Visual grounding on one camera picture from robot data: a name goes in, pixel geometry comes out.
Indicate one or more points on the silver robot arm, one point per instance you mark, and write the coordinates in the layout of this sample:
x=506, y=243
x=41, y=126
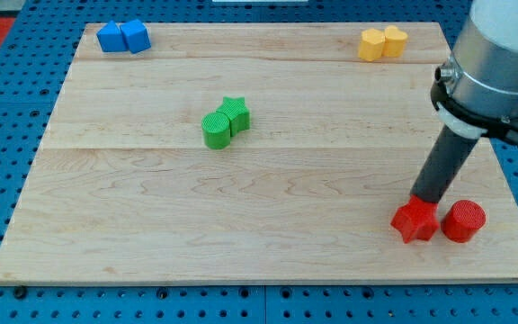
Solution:
x=475, y=91

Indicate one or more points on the yellow heart block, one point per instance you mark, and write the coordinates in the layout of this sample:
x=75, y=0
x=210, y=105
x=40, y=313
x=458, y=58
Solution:
x=395, y=42

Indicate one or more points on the blue cube block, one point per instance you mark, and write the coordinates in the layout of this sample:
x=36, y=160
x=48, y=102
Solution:
x=136, y=36

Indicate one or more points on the green star block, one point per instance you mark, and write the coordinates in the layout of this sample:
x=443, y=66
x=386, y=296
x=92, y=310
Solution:
x=237, y=112

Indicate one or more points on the blue triangular block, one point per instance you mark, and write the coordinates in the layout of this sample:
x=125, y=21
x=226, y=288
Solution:
x=111, y=39

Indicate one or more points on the wooden board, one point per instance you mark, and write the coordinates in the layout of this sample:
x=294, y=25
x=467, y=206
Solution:
x=124, y=192

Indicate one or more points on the red cylinder block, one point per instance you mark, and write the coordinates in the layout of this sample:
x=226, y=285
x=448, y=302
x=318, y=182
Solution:
x=464, y=219

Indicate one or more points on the yellow hexagon block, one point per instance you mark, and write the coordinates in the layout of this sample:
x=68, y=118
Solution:
x=371, y=44

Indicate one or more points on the black cylindrical pointer tool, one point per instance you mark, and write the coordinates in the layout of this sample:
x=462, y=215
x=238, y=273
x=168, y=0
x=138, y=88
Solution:
x=443, y=163

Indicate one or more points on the red star block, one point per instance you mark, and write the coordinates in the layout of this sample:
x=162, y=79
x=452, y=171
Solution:
x=416, y=220

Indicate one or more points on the green cylinder block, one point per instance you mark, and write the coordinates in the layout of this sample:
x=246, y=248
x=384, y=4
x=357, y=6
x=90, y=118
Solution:
x=216, y=130

